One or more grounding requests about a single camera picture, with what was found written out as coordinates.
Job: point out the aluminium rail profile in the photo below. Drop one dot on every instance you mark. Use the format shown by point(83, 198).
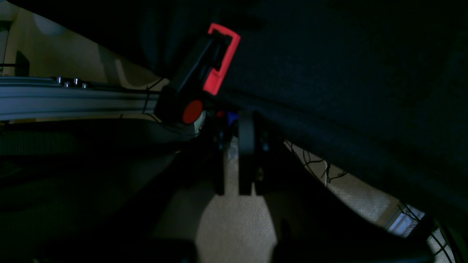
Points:
point(35, 97)

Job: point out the blue handle tool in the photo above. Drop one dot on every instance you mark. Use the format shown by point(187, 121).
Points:
point(232, 117)

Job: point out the black table cloth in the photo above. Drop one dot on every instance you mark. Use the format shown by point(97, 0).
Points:
point(376, 87)

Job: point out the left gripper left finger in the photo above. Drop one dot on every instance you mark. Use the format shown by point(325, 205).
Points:
point(159, 223)

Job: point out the red black clamp top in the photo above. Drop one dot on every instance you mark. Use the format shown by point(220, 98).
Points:
point(201, 75)

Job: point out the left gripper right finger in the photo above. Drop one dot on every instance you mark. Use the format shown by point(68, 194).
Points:
point(312, 225)

